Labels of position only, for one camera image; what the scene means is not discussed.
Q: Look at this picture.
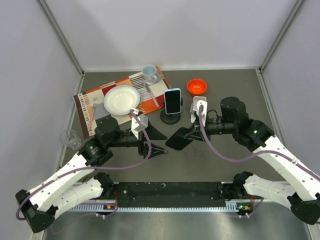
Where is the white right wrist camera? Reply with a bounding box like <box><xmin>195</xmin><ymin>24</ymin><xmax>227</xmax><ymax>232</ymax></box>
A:
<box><xmin>196</xmin><ymin>105</ymin><xmax>203</xmax><ymax>124</ymax></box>

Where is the white plate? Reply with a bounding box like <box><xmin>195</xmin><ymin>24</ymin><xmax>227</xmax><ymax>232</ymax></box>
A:
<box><xmin>103</xmin><ymin>85</ymin><xmax>140</xmax><ymax>116</ymax></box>

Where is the knife with pink handle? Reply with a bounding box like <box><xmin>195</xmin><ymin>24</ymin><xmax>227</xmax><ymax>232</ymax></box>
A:
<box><xmin>145</xmin><ymin>83</ymin><xmax>160</xmax><ymax>108</ymax></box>

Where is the white plastic phone stand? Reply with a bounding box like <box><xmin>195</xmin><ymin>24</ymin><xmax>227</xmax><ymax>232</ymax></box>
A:
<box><xmin>190</xmin><ymin>96</ymin><xmax>208</xmax><ymax>126</ymax></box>

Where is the grey slotted cable duct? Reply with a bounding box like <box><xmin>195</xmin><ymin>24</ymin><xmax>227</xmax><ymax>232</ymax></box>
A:
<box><xmin>69</xmin><ymin>202</ymin><xmax>253</xmax><ymax>213</ymax></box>

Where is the fork with pink handle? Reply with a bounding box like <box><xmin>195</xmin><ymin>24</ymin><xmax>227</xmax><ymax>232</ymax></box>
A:
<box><xmin>87</xmin><ymin>97</ymin><xmax>98</xmax><ymax>131</ymax></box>

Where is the black smartphone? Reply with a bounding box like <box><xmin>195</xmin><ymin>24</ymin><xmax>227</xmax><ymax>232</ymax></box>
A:
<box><xmin>165</xmin><ymin>127</ymin><xmax>194</xmax><ymax>151</ymax></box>

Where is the light blue smartphone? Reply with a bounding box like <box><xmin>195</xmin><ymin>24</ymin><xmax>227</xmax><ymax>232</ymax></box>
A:
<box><xmin>164</xmin><ymin>88</ymin><xmax>182</xmax><ymax>115</ymax></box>

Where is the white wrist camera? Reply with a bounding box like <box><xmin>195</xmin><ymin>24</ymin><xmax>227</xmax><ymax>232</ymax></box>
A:
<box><xmin>196</xmin><ymin>105</ymin><xmax>203</xmax><ymax>124</ymax></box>
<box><xmin>131</xmin><ymin>114</ymin><xmax>149</xmax><ymax>140</ymax></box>

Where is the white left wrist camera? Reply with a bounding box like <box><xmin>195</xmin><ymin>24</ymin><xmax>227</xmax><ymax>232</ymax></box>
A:
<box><xmin>131</xmin><ymin>114</ymin><xmax>149</xmax><ymax>140</ymax></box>

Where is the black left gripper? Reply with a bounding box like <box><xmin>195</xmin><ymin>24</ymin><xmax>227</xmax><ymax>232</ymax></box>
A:
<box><xmin>107</xmin><ymin>119</ymin><xmax>169</xmax><ymax>159</ymax></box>

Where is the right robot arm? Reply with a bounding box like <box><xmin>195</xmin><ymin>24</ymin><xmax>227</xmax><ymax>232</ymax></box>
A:
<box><xmin>184</xmin><ymin>96</ymin><xmax>320</xmax><ymax>225</ymax></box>

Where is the light blue mug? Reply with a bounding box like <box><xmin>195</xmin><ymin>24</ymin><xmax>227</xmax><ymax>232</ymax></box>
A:
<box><xmin>142</xmin><ymin>64</ymin><xmax>158</xmax><ymax>85</ymax></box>

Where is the clear drinking glass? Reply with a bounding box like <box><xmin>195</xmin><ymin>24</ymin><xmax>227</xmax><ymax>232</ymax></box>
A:
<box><xmin>59</xmin><ymin>129</ymin><xmax>82</xmax><ymax>150</ymax></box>

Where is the orange plastic bowl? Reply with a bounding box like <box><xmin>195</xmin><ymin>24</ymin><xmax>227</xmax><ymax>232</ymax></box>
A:
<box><xmin>186</xmin><ymin>78</ymin><xmax>208</xmax><ymax>96</ymax></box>

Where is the black round-base phone stand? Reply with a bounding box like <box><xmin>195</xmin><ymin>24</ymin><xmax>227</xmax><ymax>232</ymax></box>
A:
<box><xmin>160</xmin><ymin>97</ymin><xmax>183</xmax><ymax>125</ymax></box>

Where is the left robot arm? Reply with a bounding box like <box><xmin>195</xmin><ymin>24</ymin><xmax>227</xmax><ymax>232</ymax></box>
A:
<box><xmin>15</xmin><ymin>112</ymin><xmax>167</xmax><ymax>233</ymax></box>

